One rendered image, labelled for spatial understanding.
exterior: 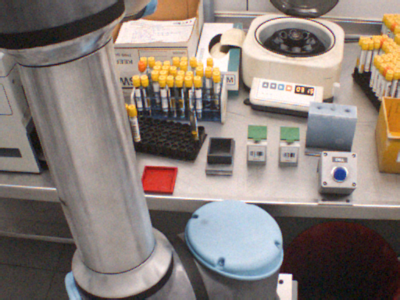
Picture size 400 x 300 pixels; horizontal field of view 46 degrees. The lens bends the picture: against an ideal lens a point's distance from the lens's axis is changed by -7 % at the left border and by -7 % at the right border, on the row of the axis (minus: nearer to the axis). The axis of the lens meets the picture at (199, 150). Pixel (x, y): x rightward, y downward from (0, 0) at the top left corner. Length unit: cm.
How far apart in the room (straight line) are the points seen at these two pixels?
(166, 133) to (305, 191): 32
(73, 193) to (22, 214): 143
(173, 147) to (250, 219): 47
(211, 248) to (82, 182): 19
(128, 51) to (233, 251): 71
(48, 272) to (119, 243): 154
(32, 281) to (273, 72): 130
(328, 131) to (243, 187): 21
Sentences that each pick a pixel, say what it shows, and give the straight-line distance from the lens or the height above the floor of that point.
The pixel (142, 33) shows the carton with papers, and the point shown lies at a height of 94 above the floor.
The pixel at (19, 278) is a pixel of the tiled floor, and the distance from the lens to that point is 205.
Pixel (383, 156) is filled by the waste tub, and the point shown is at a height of 92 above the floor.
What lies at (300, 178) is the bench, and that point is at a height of 87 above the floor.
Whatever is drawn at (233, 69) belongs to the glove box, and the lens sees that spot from 118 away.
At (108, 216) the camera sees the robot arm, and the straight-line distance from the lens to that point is 47.
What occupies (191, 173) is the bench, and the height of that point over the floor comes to 88.
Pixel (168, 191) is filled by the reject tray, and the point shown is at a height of 88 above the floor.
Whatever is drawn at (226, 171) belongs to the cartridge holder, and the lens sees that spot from 100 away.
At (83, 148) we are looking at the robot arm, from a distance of 43.
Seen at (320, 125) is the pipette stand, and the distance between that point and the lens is 102.
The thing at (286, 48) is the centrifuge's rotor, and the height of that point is 98.
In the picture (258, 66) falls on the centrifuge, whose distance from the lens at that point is 115.
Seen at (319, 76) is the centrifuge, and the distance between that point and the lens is 114.
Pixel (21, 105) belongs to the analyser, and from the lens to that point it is 99.
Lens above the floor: 159
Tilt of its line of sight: 43 degrees down
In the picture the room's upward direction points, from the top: 4 degrees counter-clockwise
